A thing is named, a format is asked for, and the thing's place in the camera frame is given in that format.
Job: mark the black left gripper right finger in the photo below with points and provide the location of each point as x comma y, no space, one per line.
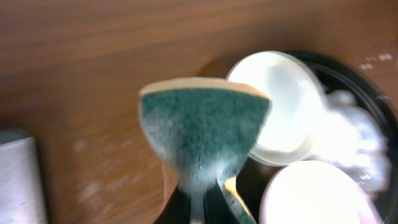
216,208

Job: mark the green yellow sponge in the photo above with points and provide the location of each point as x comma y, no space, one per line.
204,130

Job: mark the black rectangular soap tray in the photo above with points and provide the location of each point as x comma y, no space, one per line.
22,195

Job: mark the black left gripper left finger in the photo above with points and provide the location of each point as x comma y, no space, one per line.
177,209

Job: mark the cream white plate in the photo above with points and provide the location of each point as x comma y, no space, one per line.
297,105

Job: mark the pink white plate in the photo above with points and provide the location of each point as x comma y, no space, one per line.
314,192

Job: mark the round black tray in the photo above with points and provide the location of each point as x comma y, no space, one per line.
334,75

